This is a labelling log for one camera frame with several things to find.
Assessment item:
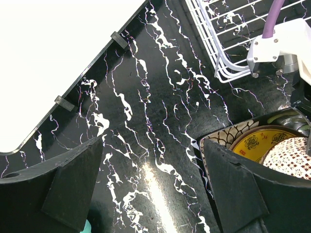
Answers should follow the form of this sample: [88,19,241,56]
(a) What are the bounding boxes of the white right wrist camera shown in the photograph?
[246,18,311,84]

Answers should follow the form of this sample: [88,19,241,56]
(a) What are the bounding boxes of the teal cat ear headphones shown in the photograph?
[80,220,91,233]

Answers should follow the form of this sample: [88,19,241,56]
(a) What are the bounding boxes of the white wire dish rack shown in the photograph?
[186,0,311,83]

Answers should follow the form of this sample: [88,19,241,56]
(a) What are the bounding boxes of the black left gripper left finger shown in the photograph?
[0,137,103,233]

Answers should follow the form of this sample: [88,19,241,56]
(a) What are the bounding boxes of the white whiteboard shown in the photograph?
[0,0,142,152]

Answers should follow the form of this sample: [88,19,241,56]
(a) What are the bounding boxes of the black marble mat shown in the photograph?
[0,0,311,233]

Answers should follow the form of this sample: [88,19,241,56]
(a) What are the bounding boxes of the black floral square plate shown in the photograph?
[198,108,311,188]

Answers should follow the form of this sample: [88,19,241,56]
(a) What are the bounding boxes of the yellow round plate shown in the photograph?
[230,125,304,163]

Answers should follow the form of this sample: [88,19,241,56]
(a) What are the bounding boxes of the beige red patterned bowl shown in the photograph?
[260,137,311,180]

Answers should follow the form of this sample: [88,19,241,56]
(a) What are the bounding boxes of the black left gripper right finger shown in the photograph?
[203,139,311,233]

